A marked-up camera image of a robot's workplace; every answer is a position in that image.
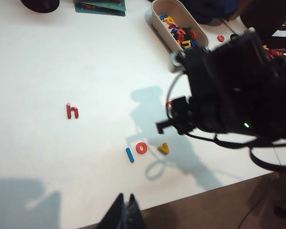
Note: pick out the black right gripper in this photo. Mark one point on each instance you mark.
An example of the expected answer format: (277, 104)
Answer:
(200, 117)

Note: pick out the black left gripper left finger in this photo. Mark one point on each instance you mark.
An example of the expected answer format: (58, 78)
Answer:
(113, 214)

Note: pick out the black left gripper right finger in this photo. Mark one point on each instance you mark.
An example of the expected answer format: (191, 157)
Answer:
(134, 223)

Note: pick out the yellow letter v magnet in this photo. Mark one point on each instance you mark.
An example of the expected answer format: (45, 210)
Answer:
(164, 149)

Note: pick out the blue letter l magnet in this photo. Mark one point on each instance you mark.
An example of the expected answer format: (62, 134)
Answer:
(130, 155)

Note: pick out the orange letter o magnet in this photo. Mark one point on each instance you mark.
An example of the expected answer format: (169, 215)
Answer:
(138, 148)

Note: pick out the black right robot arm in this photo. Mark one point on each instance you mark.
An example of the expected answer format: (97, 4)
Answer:
(238, 71)

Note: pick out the yellow letter n magnet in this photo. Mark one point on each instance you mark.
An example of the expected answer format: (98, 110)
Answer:
(187, 44)

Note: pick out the orange letter e magnet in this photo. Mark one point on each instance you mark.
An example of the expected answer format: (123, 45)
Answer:
(220, 38)

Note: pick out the green letter magnet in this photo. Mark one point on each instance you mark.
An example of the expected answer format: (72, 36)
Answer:
(187, 31)

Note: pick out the white oval letter tray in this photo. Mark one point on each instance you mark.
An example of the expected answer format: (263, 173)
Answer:
(157, 26)

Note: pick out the dark red letter board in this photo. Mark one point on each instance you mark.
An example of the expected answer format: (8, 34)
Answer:
(282, 57)

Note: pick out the red letter h magnet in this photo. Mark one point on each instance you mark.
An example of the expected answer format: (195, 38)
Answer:
(72, 112)

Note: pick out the blue fabric bag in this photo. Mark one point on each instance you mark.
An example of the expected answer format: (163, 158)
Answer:
(209, 10)

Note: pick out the black mesh pen holder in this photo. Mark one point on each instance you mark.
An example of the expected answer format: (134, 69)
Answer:
(40, 6)

